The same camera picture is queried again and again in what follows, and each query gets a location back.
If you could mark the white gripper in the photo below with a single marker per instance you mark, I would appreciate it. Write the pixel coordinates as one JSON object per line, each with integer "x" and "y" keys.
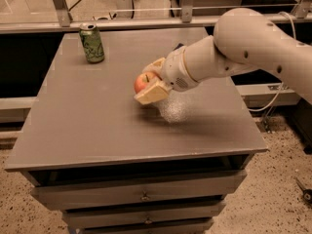
{"x": 175, "y": 69}

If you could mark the red apple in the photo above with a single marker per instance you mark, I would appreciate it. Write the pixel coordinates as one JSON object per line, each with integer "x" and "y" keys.
{"x": 143, "y": 80}

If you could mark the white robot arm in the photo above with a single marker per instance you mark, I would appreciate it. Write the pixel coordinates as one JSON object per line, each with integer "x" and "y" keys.
{"x": 243, "y": 41}

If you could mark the green soda can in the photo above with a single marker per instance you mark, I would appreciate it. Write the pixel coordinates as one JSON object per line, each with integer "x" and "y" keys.
{"x": 91, "y": 42}

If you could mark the dark blue snack packet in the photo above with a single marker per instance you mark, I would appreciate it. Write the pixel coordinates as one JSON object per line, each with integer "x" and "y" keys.
{"x": 179, "y": 45}

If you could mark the grey drawer cabinet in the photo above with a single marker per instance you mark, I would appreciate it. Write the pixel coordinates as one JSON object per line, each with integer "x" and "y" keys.
{"x": 86, "y": 126}

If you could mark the top grey drawer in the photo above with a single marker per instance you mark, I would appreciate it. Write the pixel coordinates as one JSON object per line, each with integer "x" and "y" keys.
{"x": 141, "y": 190}

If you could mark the grey drawer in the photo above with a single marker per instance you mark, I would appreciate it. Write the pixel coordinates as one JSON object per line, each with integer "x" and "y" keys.
{"x": 189, "y": 226}
{"x": 144, "y": 215}
{"x": 141, "y": 190}

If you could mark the bottom grey drawer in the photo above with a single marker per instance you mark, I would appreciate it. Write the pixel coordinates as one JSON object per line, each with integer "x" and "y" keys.
{"x": 189, "y": 226}

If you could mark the middle grey drawer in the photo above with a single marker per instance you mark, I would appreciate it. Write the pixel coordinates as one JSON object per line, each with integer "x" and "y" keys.
{"x": 144, "y": 215}

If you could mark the black tool on floor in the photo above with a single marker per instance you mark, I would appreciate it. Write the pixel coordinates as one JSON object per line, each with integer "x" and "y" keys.
{"x": 306, "y": 193}

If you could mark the metal railing frame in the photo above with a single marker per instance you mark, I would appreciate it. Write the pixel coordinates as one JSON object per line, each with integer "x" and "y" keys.
{"x": 26, "y": 16}

